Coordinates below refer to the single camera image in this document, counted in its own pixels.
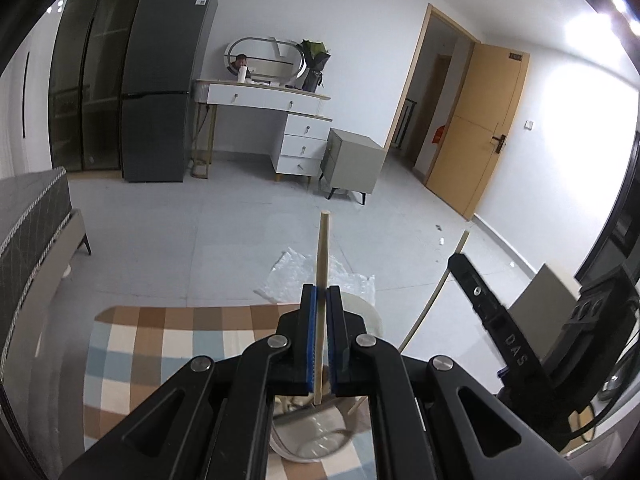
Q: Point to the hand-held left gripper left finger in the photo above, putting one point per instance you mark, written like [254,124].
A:
[311,340]

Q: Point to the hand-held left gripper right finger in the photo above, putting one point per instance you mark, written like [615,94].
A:
[334,340]

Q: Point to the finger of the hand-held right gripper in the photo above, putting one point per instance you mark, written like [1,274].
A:
[492,320]

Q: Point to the grey white utensil holder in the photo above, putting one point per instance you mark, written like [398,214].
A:
[310,440]

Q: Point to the white round bin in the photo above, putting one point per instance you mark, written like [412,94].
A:
[362,310]

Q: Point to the beige board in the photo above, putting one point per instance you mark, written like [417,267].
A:
[540,295]

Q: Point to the clear plastic wrap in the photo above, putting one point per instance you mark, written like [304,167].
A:
[295,280]

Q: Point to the checkered tablecloth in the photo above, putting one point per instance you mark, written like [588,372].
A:
[150,330]

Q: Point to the grey nightstand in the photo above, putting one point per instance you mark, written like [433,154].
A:
[352,162]

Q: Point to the tan wooden door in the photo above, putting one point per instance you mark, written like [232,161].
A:
[475,130]

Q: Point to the red fire extinguisher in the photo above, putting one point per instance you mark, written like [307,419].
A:
[438,135]

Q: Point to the small white object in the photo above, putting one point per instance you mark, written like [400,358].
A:
[197,165]

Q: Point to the white vanity desk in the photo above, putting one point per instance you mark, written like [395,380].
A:
[280,120]

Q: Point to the small white roll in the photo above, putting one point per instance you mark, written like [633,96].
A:
[243,74]

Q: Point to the potted plant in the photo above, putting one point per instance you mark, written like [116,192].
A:
[315,62]

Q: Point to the oval vanity mirror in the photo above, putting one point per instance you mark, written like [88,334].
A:
[270,60]

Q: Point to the dark grey refrigerator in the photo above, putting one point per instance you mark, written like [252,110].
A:
[165,85]

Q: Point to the grey quilted mattress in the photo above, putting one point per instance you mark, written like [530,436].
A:
[30,220]

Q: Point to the dark glass cabinet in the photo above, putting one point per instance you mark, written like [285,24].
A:
[95,85]

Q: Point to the white wardrobe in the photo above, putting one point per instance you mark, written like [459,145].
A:
[30,95]

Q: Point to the grey bed frame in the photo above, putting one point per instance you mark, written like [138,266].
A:
[62,250]

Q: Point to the tan door frame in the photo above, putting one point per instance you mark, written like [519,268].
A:
[429,11]

